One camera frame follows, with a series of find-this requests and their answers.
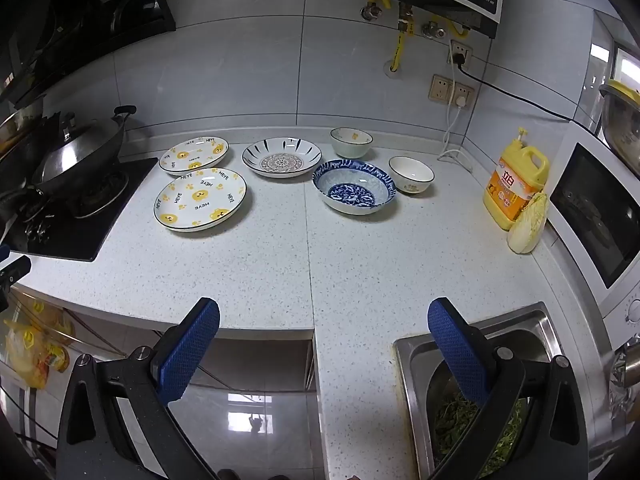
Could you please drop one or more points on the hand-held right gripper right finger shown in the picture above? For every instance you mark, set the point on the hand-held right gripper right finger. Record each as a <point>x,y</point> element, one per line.
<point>460,350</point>

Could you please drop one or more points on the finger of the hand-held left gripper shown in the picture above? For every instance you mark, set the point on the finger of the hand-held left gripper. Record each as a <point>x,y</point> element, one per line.
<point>17,267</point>

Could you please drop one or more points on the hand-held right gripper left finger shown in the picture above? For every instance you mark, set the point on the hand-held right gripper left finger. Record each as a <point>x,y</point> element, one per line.
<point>190,350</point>

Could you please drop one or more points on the blue floral bowl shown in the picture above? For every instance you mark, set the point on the blue floral bowl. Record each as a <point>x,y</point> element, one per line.
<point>352,192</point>

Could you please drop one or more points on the small bear print plate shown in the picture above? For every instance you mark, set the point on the small bear print plate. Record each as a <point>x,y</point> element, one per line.
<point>195,157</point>

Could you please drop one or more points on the pale green bowl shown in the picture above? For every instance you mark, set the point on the pale green bowl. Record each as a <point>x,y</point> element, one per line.
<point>350,147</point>

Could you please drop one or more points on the stainless steel sink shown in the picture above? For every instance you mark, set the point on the stainless steel sink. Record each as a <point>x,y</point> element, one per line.
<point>415,360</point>

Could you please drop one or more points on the steel basin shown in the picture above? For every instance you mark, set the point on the steel basin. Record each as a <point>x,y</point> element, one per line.
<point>442,395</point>

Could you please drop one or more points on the black gas stove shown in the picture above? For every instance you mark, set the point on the black gas stove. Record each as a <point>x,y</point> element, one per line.
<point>75,240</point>

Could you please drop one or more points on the green vegetables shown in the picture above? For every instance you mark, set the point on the green vegetables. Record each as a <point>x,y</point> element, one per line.
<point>452,430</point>

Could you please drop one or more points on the yellow plastic bag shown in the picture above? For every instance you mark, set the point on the yellow plastic bag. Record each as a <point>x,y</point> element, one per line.
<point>30,355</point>

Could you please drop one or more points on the steel wok lid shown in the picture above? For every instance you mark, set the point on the steel wok lid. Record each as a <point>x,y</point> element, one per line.
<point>75,147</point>

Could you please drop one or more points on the napa cabbage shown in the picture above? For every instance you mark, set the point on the napa cabbage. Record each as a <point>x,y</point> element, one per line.
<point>527,225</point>

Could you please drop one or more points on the large bear print plate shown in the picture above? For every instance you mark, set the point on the large bear print plate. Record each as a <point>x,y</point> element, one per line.
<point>200,202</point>

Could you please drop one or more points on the black wok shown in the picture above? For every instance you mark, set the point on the black wok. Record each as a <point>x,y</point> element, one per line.
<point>118,141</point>

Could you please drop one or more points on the crumpled silver foil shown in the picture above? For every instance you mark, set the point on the crumpled silver foil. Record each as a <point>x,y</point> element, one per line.
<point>625,365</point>

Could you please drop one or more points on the yellow detergent bottle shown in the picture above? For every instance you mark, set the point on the yellow detergent bottle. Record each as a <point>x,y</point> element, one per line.
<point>510,190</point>

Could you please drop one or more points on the white bowl dark rim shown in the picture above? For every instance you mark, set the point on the white bowl dark rim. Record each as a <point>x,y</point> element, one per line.
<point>410,180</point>

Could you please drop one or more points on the white microwave oven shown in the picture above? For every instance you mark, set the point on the white microwave oven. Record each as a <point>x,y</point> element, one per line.
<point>595,210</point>

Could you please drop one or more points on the mandala pattern plate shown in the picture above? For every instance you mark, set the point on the mandala pattern plate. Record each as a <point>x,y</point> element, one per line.
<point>282,160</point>

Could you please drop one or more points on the black range hood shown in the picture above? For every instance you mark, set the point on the black range hood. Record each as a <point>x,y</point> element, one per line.
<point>75,10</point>

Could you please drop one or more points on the metal pipe valve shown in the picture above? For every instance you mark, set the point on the metal pipe valve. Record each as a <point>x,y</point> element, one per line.
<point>432,30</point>
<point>369,10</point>

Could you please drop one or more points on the beige wall socket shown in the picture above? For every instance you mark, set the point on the beige wall socket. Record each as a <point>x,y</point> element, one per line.
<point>462,95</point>
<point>441,89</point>

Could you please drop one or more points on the white wall socket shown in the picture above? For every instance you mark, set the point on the white wall socket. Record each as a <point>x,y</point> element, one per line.
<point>460,52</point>

